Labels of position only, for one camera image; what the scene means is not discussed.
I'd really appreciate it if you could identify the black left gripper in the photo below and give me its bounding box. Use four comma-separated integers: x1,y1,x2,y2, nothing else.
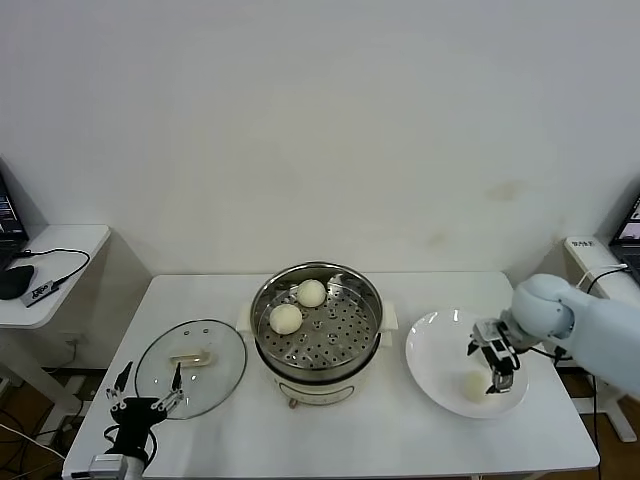
104,360,185,456

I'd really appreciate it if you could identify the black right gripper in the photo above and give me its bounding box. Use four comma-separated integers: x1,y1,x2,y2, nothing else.
466,319,521,397

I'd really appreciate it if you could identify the white steamed baozi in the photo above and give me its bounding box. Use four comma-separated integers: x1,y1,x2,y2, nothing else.
458,370,489,404
297,278,327,309
268,303,304,336

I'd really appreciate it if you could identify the round glass pot lid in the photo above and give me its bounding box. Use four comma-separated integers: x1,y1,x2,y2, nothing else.
133,318,249,420

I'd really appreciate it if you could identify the stainless steel steamer basket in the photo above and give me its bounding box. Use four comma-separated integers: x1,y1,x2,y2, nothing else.
235,260,400,371

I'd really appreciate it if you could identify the white round plate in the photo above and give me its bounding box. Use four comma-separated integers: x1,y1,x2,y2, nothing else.
404,308,530,420

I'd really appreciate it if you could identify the grey usb hub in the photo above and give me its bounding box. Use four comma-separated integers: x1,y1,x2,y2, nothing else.
22,279,57,307

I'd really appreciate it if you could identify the white side table with mouse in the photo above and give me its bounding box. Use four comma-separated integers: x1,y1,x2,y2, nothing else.
0,223,154,416

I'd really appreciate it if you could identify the black computer mouse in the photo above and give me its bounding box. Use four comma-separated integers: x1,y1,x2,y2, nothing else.
0,264,37,300

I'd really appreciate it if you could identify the white electric cooker base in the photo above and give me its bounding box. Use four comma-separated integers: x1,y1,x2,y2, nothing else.
239,327,396,410

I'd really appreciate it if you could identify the black laptop with charger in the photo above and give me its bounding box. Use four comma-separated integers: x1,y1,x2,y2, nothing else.
607,179,640,281

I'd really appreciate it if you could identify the computer monitor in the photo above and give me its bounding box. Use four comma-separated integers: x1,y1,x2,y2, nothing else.
0,158,30,271

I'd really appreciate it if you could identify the white thin cable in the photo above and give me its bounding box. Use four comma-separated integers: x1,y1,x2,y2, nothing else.
574,264,626,291

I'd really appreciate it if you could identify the black floor cable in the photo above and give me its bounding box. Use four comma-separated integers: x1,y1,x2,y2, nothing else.
0,394,89,451

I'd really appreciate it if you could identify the black usb hub cable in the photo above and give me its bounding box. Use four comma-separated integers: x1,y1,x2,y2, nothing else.
12,247,91,291

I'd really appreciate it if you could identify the black charger cable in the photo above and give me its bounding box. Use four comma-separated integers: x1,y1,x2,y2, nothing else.
552,263,630,436

